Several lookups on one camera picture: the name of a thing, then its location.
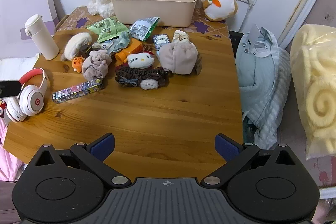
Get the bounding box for orange bottle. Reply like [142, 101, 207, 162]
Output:
[115, 38, 143, 65]

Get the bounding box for white thermos bottle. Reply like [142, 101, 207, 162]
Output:
[25, 14, 59, 60]

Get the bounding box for white plug with cable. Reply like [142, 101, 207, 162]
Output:
[239, 0, 257, 33]

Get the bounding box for clear plastic packet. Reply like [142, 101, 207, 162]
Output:
[100, 40, 116, 52]

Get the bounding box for pink printed sheet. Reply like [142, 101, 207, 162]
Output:
[304, 156, 336, 188]

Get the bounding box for white red headphones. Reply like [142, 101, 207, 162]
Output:
[5, 68, 49, 122]

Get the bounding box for cream scrunchie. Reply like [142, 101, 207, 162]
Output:
[172, 29, 190, 43]

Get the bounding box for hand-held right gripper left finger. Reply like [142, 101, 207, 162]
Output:
[28, 133, 132, 188]

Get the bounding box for cream fluffy plush item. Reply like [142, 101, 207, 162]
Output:
[61, 32, 93, 61]

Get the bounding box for white fuzzy hair clip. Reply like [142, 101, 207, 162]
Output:
[140, 79, 159, 90]

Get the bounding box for purple flower table mat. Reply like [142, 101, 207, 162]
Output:
[56, 6, 230, 39]

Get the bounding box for beige folded cloth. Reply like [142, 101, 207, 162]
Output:
[159, 42, 198, 75]

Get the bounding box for beige storage bin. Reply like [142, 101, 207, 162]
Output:
[110, 0, 198, 28]

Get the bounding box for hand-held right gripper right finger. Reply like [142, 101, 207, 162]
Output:
[201, 133, 306, 188]

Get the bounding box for mauve rolled socks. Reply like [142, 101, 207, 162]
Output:
[82, 49, 113, 80]

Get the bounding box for white phone stand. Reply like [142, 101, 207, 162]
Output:
[241, 23, 269, 58]

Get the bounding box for light blue quilt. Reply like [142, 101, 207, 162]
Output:
[235, 27, 292, 149]

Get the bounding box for orange white hamster plush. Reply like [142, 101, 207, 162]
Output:
[198, 0, 238, 22]

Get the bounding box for white bedding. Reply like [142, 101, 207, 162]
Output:
[0, 53, 40, 81]

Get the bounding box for red toy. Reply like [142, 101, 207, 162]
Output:
[0, 98, 8, 117]

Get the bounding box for white green snack packet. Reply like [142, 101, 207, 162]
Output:
[129, 17, 160, 41]

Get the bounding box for yellow spiral cushion in bag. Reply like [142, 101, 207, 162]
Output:
[290, 25, 336, 160]

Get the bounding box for grey green sock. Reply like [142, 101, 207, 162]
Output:
[92, 32, 130, 52]

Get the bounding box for small orange tiger toy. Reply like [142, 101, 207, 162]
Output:
[71, 56, 85, 73]

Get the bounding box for pink cloth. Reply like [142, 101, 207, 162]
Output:
[0, 119, 28, 182]

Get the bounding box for brown lace headband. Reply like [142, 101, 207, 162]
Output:
[115, 65, 174, 90]

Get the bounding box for blue white tissue pack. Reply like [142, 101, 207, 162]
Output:
[153, 34, 171, 51]

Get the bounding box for white cat plush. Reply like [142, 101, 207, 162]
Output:
[127, 51, 155, 69]

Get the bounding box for long printed box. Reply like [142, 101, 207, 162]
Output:
[52, 78, 105, 104]

